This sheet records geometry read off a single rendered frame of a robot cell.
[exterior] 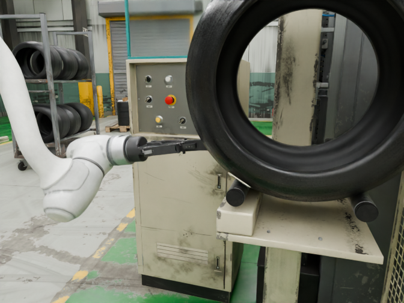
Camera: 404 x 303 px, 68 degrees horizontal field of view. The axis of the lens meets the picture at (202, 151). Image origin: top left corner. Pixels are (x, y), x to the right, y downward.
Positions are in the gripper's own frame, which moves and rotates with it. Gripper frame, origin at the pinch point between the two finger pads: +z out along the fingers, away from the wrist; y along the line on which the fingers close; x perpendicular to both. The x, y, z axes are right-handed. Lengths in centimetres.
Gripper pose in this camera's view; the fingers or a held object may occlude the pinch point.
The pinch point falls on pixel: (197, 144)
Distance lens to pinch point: 81.9
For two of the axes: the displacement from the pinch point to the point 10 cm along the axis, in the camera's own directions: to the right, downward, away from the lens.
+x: 1.2, 9.7, 1.9
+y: 2.8, -2.2, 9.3
